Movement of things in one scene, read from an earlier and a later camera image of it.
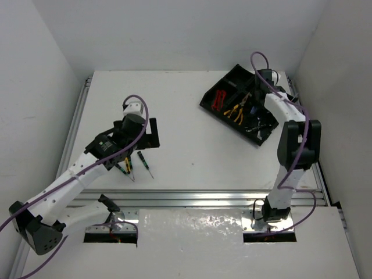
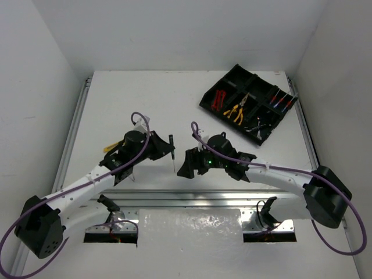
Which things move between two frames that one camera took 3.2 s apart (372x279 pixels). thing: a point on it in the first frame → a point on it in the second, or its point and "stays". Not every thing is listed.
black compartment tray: (235, 102) stays
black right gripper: (256, 88) → (193, 161)
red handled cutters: (217, 103) stays
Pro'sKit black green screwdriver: (141, 156) → (171, 138)
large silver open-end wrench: (250, 129) stays
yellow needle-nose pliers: (240, 112) stays
